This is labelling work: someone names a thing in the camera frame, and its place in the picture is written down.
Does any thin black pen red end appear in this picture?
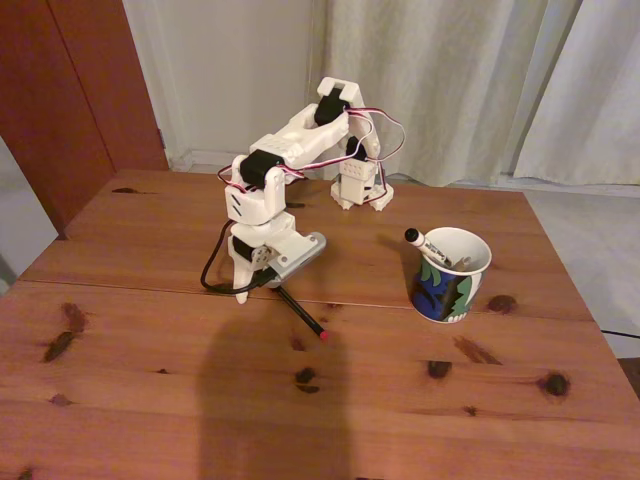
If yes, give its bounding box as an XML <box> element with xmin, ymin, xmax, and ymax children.
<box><xmin>272</xmin><ymin>284</ymin><xmax>331</xmax><ymax>342</ymax></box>

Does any white marker black cap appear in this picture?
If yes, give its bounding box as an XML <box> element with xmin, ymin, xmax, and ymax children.
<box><xmin>403</xmin><ymin>228</ymin><xmax>455</xmax><ymax>271</ymax></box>

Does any white mug blue green print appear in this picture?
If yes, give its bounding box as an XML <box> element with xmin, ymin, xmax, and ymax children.
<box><xmin>410</xmin><ymin>227</ymin><xmax>494</xmax><ymax>325</ymax></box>

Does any white curtain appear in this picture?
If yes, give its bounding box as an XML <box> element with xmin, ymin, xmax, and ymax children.
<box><xmin>514</xmin><ymin>0</ymin><xmax>640</xmax><ymax>190</ymax></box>
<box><xmin>304</xmin><ymin>0</ymin><xmax>586</xmax><ymax>187</ymax></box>

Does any brown wooden door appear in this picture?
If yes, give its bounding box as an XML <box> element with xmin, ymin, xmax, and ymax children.
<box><xmin>0</xmin><ymin>0</ymin><xmax>170</xmax><ymax>241</ymax></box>

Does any silver oval camera box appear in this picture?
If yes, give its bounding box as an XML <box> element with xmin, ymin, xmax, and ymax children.
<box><xmin>267</xmin><ymin>233</ymin><xmax>330</xmax><ymax>290</ymax></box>

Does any black camera cable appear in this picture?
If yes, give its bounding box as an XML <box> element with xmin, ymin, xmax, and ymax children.
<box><xmin>200</xmin><ymin>222</ymin><xmax>274</xmax><ymax>295</ymax></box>

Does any red white servo wire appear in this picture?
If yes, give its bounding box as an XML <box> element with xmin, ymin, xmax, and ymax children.
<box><xmin>344</xmin><ymin>105</ymin><xmax>407</xmax><ymax>162</ymax></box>

